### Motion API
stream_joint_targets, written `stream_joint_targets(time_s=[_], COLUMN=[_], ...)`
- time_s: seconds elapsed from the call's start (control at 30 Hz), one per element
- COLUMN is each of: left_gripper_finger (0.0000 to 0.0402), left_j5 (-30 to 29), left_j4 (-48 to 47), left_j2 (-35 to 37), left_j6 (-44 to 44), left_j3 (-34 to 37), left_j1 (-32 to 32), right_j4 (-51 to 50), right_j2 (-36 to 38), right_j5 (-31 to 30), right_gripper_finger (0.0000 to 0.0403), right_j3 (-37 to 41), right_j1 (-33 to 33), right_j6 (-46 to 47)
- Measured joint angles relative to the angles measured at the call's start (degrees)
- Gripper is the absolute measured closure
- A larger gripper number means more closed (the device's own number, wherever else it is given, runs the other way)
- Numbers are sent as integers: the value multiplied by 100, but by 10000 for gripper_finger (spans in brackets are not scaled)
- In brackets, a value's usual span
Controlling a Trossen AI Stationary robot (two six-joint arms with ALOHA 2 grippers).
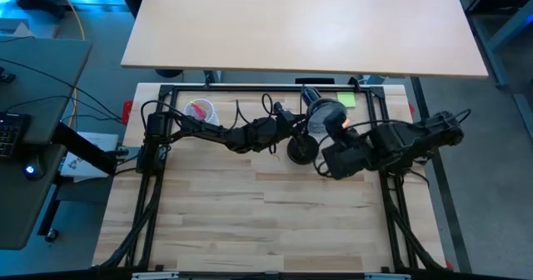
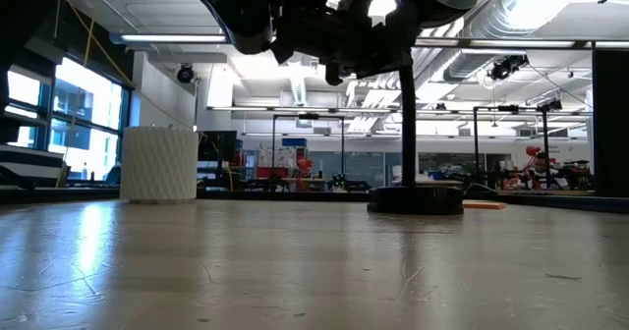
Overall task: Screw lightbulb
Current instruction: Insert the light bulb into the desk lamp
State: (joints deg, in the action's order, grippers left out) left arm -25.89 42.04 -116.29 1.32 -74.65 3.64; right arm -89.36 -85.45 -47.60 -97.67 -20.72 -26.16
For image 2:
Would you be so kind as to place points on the black background robot green lights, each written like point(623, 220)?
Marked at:
point(344, 182)

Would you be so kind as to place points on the white textured cup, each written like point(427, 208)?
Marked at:
point(158, 165)

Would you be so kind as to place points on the red and black background robot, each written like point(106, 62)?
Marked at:
point(535, 170)

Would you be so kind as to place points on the black background stand frame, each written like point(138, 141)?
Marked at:
point(475, 133)
point(342, 138)

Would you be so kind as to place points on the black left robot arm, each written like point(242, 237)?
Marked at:
point(236, 6)

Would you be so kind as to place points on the orange sticky note pad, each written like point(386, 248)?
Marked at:
point(484, 204)

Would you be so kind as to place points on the long ceiling light strip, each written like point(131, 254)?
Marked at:
point(172, 38)

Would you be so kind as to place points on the large window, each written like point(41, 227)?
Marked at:
point(83, 124)

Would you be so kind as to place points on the silver ventilation duct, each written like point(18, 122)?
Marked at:
point(496, 25)

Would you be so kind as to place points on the grey side desk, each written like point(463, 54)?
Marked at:
point(29, 168)

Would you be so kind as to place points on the black monitor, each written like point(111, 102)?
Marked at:
point(216, 146)

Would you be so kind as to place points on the black ceiling camera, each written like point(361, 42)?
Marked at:
point(185, 73)
point(506, 67)

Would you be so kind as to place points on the black gooseneck desk lamp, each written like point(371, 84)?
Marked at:
point(408, 124)

